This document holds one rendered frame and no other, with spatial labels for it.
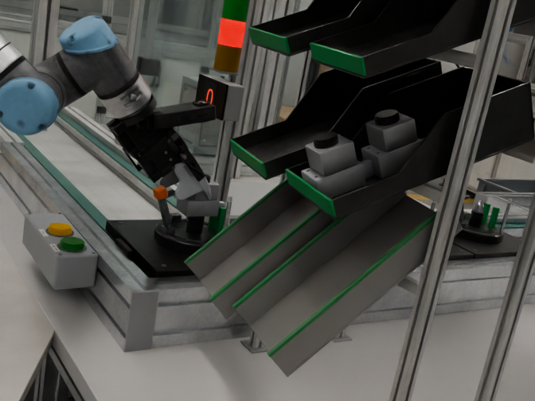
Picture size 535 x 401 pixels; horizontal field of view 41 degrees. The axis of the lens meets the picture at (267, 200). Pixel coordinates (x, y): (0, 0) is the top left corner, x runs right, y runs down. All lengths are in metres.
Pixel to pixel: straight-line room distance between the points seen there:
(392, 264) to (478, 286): 0.72
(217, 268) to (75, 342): 0.25
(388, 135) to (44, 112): 0.44
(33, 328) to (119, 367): 0.17
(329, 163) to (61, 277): 0.55
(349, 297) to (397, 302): 0.57
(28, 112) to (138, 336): 0.38
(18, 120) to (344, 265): 0.47
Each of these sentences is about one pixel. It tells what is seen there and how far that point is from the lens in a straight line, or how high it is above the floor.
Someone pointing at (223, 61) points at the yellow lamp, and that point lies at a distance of 1.43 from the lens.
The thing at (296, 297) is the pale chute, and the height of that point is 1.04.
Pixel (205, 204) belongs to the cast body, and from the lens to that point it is 1.26.
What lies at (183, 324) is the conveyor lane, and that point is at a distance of 1.16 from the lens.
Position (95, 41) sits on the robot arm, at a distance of 1.10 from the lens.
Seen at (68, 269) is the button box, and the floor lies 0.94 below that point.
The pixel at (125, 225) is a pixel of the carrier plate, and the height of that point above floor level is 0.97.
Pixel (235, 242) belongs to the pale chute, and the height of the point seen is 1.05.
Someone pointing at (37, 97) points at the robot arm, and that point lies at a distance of 0.98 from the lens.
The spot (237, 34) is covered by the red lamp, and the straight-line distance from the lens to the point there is 1.43.
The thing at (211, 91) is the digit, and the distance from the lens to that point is 1.45.
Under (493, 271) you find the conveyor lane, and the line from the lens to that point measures 1.60.
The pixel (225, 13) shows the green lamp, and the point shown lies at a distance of 1.43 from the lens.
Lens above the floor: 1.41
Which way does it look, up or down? 15 degrees down
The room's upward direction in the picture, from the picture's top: 11 degrees clockwise
